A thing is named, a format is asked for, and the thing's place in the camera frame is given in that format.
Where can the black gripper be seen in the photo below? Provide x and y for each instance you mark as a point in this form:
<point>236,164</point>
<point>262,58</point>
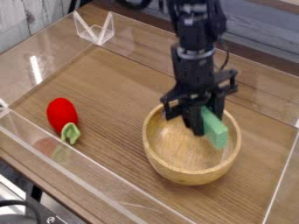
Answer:
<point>200,87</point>

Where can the green rectangular block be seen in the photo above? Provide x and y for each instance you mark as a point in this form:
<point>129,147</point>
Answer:
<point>215,131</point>

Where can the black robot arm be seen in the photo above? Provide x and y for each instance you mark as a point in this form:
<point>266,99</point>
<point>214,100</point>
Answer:
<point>199,23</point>

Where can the brown wooden bowl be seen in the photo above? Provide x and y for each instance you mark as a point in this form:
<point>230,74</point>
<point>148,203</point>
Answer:
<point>186,158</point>

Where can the red plush strawberry toy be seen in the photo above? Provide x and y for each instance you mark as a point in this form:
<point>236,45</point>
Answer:
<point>63,119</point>

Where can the clear acrylic corner bracket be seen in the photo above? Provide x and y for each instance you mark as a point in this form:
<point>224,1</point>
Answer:
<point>96,34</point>

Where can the black table leg mount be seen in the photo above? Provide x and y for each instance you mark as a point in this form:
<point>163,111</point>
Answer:
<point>33,195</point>

